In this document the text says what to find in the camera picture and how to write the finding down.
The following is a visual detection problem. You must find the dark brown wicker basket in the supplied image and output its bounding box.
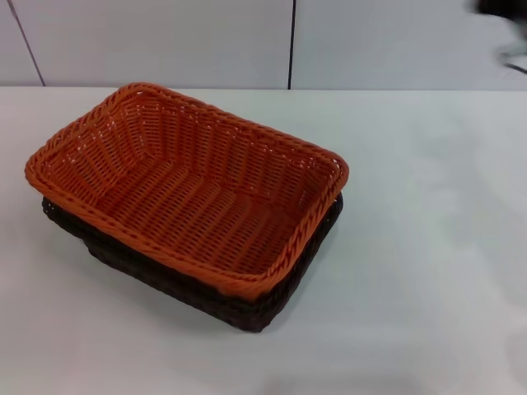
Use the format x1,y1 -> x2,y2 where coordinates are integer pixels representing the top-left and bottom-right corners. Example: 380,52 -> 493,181
40,191 -> 345,335

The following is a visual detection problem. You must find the dark vertical wall strip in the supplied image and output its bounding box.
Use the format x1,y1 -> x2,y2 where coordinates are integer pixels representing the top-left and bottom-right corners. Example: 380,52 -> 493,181
287,0 -> 299,90

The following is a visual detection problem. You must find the orange wicker basket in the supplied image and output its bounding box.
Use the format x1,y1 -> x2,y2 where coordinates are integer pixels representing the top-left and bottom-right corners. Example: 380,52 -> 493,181
25,81 -> 351,304

